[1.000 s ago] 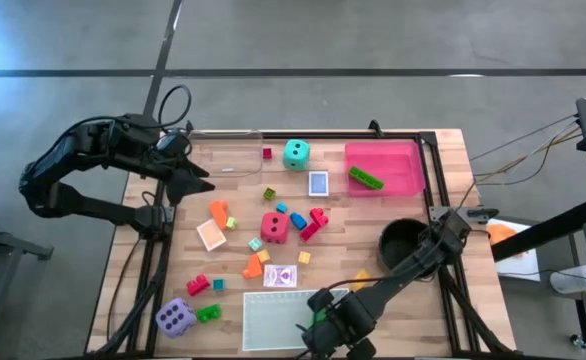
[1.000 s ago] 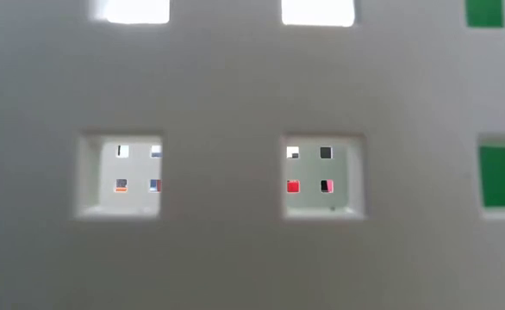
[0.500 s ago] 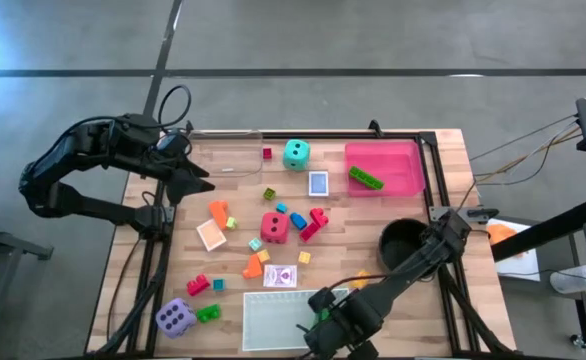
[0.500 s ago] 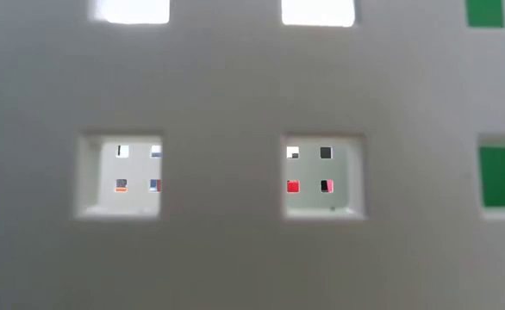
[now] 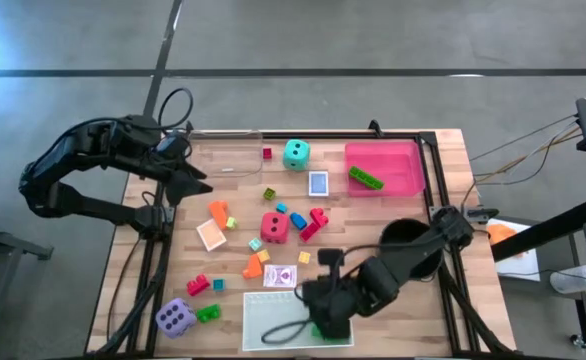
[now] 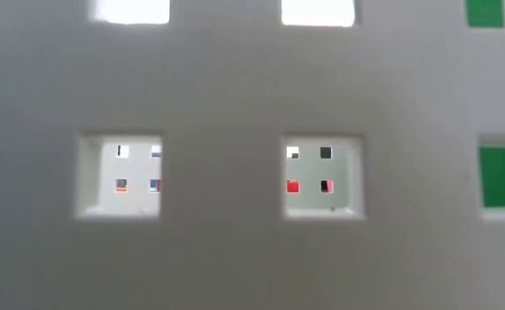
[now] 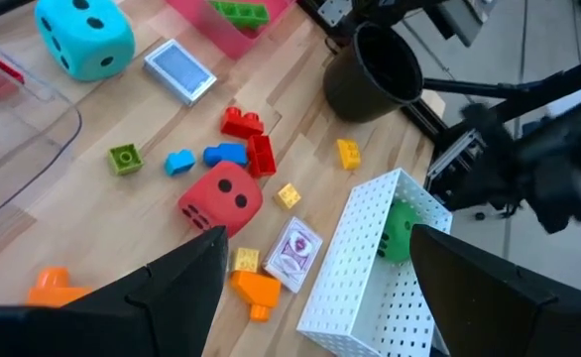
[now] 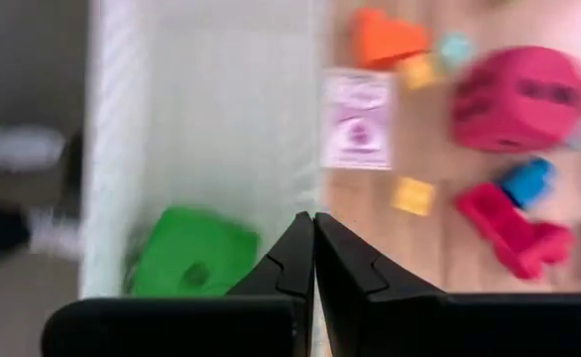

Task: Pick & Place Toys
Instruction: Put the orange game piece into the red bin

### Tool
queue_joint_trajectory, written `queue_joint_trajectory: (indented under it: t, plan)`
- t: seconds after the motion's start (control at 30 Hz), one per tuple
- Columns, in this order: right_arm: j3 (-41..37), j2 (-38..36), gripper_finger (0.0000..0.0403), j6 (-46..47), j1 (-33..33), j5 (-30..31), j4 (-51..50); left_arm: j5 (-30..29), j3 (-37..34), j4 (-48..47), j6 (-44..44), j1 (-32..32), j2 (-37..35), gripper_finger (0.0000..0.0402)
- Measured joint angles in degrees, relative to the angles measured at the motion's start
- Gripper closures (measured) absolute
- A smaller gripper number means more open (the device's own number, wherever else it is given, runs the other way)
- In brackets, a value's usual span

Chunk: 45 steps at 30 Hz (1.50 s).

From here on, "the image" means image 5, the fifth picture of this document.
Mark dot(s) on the orange large block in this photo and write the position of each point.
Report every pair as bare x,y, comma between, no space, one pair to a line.
253,270
219,212

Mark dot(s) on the orange object on paper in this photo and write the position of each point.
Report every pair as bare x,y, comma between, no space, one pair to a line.
502,233

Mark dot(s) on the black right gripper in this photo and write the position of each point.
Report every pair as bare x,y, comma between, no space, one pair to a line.
328,300

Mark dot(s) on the small light green brick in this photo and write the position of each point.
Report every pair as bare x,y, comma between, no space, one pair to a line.
231,223

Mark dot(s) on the small pale yellow brick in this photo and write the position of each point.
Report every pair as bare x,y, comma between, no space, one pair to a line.
263,256

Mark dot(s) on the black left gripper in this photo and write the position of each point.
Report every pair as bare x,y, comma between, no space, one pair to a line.
165,164

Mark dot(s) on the white mesh basket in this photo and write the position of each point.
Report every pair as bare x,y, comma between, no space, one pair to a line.
273,310

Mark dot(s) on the white crumpled bag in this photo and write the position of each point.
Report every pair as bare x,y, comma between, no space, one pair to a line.
570,282

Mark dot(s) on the small mint brick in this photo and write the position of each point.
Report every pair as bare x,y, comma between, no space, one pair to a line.
255,244

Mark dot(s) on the blue playing card deck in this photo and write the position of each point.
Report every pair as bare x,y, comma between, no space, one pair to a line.
318,183

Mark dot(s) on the small blue brick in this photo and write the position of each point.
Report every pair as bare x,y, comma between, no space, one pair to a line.
281,208

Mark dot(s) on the caster wheel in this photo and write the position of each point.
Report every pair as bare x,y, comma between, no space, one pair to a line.
579,341

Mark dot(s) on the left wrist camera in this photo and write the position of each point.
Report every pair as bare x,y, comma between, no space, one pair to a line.
170,145

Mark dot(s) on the small teal brick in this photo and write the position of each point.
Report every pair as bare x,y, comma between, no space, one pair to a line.
218,285

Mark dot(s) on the small olive green brick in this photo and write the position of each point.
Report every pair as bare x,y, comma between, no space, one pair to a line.
269,194

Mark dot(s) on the red large stud block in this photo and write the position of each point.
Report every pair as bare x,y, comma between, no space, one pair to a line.
318,216
198,285

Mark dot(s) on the green foam die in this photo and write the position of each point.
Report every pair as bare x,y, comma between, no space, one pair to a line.
317,333

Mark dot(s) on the red two-stud brick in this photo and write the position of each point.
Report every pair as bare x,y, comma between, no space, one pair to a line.
309,232

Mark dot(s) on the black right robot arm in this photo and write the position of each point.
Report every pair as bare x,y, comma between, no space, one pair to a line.
408,255

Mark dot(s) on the purple foam die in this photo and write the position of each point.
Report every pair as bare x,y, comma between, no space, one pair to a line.
177,332

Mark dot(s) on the teal foam die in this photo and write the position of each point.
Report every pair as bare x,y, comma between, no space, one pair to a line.
295,161

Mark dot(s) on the white paper sheet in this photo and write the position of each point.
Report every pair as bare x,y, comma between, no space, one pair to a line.
523,265

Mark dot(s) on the clear plastic tray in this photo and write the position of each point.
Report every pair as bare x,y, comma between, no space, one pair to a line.
233,155

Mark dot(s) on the black metal cart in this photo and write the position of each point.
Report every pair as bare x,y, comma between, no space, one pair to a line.
18,245

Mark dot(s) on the green large stud block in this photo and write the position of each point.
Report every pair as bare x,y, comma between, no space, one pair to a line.
208,313

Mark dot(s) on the grey mounting plate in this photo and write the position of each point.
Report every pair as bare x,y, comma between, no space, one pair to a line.
168,214

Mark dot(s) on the tall blue block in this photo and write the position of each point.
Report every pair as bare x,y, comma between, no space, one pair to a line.
298,221

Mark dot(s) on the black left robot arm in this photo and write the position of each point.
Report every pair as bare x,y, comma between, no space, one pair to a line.
93,207

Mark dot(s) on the pink plastic bin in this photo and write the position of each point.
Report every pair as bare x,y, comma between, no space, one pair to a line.
398,170

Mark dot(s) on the long green brick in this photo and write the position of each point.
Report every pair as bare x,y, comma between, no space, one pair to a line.
366,178

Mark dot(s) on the black cooking pot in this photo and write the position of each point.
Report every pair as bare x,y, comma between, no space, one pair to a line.
403,232

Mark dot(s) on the small dark red brick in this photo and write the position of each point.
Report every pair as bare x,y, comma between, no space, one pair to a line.
267,153

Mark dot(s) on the red foam die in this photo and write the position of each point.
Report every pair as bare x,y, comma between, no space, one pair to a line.
274,235

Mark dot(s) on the black stand beam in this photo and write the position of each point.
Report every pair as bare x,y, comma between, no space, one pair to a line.
548,229

